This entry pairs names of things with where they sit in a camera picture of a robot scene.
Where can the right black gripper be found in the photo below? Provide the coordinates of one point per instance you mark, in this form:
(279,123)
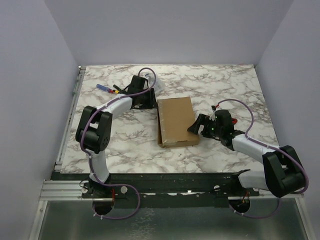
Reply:
(203,125)

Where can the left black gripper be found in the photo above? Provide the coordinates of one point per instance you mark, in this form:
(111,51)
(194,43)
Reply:
(151,103)

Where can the brown cardboard express box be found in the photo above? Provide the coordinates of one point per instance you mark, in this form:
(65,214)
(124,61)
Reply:
(174,117)

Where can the red black utility knife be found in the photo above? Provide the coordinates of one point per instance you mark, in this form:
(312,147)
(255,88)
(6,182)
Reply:
(234,121)

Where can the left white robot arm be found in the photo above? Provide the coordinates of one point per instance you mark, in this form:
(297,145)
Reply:
(94,129)

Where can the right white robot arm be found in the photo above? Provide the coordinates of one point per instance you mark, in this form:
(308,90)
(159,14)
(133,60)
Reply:
(282,172)

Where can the clear plastic organizer box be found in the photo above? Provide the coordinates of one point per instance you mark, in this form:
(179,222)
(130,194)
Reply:
(159,86)

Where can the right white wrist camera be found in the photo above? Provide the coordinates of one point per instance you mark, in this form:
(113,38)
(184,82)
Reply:
(214,109)

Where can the blue handled screwdriver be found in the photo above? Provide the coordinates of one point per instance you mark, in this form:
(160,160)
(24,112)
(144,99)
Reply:
(105,88)

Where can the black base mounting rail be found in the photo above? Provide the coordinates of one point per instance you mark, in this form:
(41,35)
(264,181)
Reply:
(159,190)

